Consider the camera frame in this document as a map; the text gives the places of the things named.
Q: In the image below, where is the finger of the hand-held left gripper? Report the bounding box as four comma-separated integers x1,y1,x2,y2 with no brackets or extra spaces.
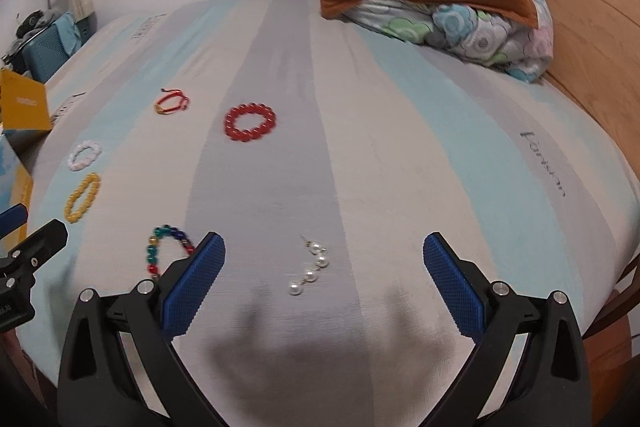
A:
0,203,28,240
0,219,69,280

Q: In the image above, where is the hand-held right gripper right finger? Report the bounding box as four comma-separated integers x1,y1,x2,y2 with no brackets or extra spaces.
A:
422,232,598,427

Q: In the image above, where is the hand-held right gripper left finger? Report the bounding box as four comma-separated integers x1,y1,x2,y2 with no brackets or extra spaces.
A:
57,231,227,427

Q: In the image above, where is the yellow bead bracelet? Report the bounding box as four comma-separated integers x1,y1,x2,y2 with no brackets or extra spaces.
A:
63,173,102,224

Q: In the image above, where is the multicolour bead bracelet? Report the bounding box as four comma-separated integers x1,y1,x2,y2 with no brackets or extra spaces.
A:
145,225,197,280

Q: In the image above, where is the white pink bead bracelet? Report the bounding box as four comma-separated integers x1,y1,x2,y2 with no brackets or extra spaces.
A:
67,140,102,172

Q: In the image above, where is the white cardboard box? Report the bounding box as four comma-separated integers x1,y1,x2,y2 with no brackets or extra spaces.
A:
0,69,55,253

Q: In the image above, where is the red bead bracelet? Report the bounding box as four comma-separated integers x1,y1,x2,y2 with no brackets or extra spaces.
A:
223,103,277,142

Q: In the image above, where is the red string bracelet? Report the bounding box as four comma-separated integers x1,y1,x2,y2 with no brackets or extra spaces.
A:
154,88,192,115

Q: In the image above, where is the blue suitcase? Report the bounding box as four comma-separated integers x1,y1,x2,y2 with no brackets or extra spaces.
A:
20,14,96,82

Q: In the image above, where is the light blue cloth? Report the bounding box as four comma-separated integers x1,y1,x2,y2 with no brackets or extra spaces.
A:
54,12,83,55

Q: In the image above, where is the dark clothes pile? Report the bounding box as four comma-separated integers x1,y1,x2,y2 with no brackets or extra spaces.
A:
15,9,58,40

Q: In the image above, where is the floral quilt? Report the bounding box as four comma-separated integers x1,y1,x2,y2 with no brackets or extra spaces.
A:
345,0,555,84

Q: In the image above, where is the wooden bed frame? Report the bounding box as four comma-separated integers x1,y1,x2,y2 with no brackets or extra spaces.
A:
525,0,640,343

